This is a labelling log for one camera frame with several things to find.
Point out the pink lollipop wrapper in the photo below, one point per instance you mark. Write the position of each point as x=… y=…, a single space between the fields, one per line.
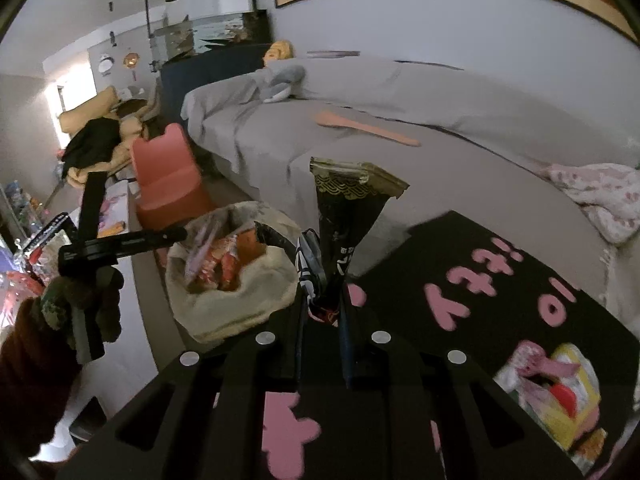
x=545 y=362

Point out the person's left forearm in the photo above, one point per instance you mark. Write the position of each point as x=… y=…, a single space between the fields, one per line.
x=30 y=390

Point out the black printed box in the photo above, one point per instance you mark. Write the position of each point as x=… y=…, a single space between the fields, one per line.
x=47 y=232

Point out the grey plush toy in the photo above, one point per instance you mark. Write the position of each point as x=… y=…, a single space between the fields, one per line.
x=280 y=82

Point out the white low table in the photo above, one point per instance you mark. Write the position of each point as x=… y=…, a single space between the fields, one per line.
x=135 y=340

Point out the black cone wrapper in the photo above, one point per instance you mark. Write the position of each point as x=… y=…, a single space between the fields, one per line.
x=342 y=220

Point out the black pink printed tablecloth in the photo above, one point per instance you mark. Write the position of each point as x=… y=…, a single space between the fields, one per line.
x=475 y=280

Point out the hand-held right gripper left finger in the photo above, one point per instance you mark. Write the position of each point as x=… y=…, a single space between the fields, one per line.
x=220 y=400

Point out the white round wall decoration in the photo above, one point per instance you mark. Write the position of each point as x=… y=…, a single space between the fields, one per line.
x=106 y=65

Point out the person's left hand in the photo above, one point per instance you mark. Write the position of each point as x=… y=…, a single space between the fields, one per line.
x=110 y=310

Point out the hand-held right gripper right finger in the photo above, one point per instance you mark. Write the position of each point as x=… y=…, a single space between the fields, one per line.
x=425 y=385

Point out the glass fish tank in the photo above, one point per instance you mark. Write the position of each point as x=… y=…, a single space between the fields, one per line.
x=210 y=25

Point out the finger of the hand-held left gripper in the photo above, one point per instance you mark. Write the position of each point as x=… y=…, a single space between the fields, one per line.
x=150 y=241
x=94 y=205

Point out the clear plastic wrapper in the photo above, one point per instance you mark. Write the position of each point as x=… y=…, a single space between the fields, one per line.
x=200 y=252

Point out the yellow snack packet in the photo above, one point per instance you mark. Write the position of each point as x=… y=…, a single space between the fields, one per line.
x=575 y=425

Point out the black clothing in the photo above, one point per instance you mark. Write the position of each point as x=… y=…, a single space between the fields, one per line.
x=92 y=145

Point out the grey covered sofa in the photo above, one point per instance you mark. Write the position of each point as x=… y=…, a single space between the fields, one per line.
x=450 y=110

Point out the orange child chair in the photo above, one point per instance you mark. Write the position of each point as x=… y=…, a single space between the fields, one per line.
x=167 y=180

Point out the yellow floor cushions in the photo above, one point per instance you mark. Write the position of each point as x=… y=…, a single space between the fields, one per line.
x=95 y=110

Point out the yellow plush toy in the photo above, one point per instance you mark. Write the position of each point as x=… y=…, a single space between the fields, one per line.
x=277 y=53

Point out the red wrapper piece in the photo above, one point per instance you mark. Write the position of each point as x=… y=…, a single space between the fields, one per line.
x=562 y=397

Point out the pink floral blanket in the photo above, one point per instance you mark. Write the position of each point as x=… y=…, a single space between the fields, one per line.
x=600 y=195

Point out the orange hanging wall decoration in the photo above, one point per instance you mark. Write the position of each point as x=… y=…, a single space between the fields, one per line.
x=131 y=60

